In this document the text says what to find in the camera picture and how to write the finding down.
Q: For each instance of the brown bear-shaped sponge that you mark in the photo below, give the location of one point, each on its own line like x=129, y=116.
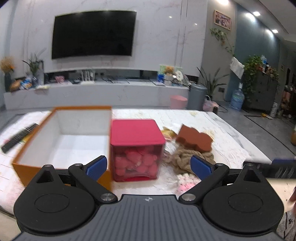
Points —
x=192, y=139

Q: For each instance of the wall-mounted black television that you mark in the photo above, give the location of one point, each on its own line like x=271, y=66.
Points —
x=93, y=33

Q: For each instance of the tall green floor plant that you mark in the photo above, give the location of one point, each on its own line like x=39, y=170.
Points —
x=211, y=82

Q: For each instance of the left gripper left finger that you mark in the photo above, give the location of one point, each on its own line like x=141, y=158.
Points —
x=86, y=177

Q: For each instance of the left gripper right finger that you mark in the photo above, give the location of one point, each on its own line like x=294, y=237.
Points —
x=210, y=175

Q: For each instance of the pink space heater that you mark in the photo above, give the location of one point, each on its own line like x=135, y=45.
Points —
x=209, y=105

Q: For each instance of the grey pedal trash can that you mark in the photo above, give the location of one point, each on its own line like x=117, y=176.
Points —
x=196, y=96

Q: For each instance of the red lidded storage cube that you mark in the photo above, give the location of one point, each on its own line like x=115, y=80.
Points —
x=137, y=148

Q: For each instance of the orange cardboard box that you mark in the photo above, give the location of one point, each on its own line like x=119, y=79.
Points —
x=68, y=135

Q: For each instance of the white wifi router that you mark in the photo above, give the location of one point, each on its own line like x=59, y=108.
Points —
x=87, y=78

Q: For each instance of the pink white marshmallow toy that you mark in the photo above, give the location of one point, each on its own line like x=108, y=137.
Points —
x=186, y=181

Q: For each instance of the yellow snack packet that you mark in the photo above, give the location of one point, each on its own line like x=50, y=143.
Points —
x=168, y=134

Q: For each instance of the pink waste bin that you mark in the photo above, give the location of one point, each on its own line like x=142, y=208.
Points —
x=178, y=102

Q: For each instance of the white TV console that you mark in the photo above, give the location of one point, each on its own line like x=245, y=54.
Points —
x=128, y=95

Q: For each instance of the white lace table cloth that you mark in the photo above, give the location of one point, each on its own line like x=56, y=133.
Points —
x=225, y=149

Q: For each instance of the teddy bear toy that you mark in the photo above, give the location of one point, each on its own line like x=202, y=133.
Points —
x=169, y=70

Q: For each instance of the framed wall picture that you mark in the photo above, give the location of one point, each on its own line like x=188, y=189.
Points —
x=222, y=20

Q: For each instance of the dried flower vase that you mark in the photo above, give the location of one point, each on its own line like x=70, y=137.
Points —
x=7, y=67

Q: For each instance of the beige knitted scarf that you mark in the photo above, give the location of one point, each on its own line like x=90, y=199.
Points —
x=180, y=159

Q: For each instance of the dark grey cabinet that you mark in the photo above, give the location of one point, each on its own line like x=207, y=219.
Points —
x=264, y=93

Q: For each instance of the blue water bottle jug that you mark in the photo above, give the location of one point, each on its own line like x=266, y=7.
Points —
x=237, y=98

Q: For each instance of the black remote control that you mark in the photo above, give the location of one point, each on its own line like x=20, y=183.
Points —
x=19, y=136

